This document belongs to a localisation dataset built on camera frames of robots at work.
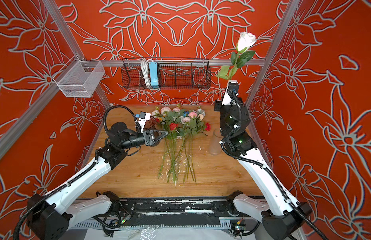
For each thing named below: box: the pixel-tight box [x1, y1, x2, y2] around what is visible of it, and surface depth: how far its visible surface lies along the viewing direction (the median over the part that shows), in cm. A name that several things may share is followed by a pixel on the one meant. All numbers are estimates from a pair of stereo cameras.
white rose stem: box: [215, 31, 257, 81], surface depth 48 cm
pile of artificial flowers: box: [151, 105, 212, 188], surface depth 98 cm
